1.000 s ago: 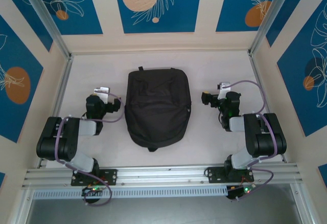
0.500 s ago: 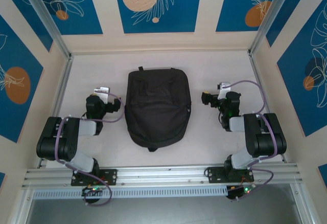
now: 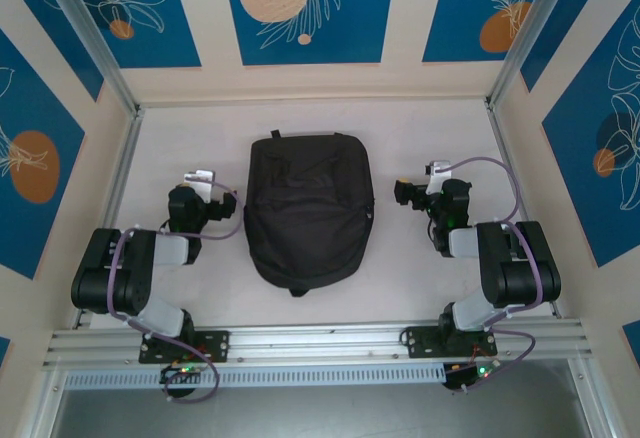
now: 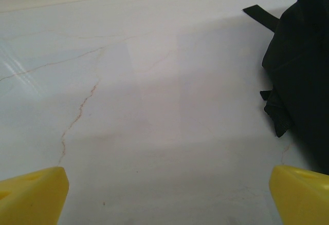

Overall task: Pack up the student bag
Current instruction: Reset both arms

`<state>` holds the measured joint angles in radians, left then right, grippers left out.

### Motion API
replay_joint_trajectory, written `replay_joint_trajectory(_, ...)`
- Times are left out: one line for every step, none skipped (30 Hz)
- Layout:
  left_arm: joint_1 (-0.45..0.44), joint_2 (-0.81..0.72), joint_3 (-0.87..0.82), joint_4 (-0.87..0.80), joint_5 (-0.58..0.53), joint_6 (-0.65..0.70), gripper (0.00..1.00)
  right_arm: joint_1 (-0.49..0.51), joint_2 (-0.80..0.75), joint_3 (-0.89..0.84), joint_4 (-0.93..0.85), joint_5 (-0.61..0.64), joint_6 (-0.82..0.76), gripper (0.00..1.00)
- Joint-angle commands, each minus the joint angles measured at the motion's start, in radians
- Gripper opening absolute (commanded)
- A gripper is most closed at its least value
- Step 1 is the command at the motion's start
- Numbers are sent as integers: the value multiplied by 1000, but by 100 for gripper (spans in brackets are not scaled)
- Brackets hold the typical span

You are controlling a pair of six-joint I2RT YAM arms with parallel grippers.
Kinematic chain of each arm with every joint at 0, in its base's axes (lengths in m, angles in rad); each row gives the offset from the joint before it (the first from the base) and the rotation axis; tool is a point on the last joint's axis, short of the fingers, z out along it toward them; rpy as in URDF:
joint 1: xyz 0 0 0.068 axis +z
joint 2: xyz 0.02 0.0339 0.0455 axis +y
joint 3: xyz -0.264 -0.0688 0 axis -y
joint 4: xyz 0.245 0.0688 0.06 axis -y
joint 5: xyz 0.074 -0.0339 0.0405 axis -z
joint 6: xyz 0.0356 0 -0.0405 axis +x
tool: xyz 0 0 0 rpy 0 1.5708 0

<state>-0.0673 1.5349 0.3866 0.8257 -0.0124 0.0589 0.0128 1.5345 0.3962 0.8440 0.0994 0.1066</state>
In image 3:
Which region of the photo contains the black backpack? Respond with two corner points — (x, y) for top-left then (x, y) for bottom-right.
(243, 130), (377, 299)

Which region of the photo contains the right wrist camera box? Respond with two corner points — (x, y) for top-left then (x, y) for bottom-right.
(423, 159), (451, 197)

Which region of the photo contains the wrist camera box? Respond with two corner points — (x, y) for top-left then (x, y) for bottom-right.
(423, 159), (451, 197)
(182, 168), (218, 205)

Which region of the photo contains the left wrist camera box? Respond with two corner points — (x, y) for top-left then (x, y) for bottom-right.
(182, 168), (218, 205)

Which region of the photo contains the aluminium side rail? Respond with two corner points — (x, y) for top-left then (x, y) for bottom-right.
(74, 105), (146, 330)
(487, 100), (561, 319)

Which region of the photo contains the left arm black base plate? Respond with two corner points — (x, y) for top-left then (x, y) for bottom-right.
(138, 328), (231, 364)

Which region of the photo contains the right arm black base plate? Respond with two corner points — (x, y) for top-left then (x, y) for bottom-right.
(399, 325), (499, 360)

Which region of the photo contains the aluminium mounting rail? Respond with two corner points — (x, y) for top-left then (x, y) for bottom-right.
(42, 318), (594, 370)

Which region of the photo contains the white slotted cable duct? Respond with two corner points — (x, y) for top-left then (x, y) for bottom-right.
(62, 363), (449, 390)

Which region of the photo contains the aluminium frame post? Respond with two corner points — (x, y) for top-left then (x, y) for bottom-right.
(485, 0), (586, 109)
(35, 0), (141, 115)

